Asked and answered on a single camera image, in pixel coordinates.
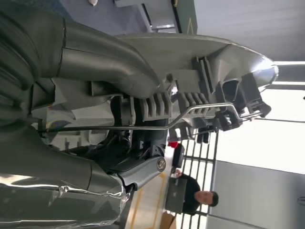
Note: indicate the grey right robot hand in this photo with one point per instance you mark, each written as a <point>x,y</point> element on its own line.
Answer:
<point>47,170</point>

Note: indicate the person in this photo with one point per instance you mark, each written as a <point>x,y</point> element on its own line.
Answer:
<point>93,2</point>
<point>190,189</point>

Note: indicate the steel workbench table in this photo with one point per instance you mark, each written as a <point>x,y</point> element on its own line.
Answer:
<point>147,205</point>

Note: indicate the grey workbench green top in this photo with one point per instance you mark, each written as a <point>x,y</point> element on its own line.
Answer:
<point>185,15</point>

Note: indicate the black carrying case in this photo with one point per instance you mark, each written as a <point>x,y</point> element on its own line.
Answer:
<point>178,156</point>

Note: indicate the ceiling light strip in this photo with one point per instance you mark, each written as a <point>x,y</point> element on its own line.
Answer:
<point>291,63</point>
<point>291,83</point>

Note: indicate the brown cardboard box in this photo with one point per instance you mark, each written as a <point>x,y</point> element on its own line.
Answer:
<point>166,221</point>

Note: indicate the black window frame grid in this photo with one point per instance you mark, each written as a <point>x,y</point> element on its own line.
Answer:
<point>215,148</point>

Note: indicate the grey laptop computer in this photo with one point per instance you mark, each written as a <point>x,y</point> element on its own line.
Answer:
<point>175,196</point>

